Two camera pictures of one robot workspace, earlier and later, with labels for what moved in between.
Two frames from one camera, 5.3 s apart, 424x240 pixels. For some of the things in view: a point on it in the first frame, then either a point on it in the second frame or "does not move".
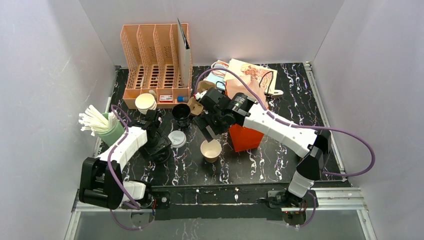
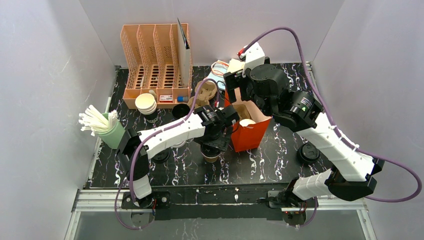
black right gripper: [205, 122] → [232, 84]
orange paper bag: [247, 137] does not move
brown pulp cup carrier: [196, 107] does not move
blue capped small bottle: [182, 99] does not move
